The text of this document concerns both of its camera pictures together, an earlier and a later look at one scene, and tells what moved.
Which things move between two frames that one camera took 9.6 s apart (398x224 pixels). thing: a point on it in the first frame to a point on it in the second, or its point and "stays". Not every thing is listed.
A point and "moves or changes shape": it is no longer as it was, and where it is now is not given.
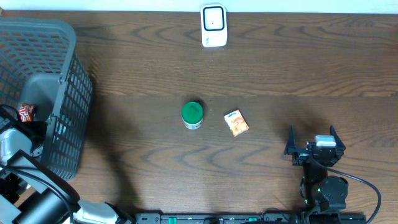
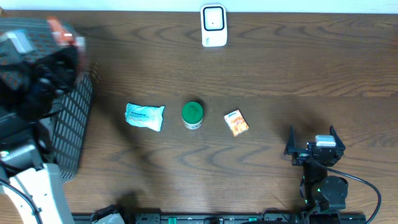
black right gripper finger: x=291 y=147 stays
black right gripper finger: x=340 y=146 stays
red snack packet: x=27 y=112 moves or changes shape
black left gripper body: x=33 y=130 to x=23 y=98
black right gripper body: x=301 y=157 stays
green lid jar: x=192 y=114 stays
